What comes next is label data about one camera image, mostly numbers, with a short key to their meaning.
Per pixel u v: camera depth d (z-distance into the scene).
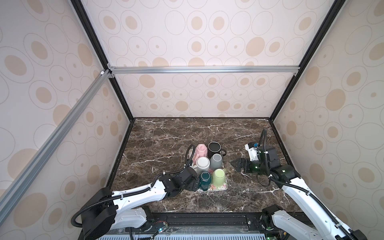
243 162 0.68
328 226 0.40
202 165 0.86
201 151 0.89
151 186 0.51
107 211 0.40
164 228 0.71
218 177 0.79
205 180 0.77
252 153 0.70
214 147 0.92
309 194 0.46
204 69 0.91
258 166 0.63
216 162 0.85
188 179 0.62
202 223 0.74
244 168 0.67
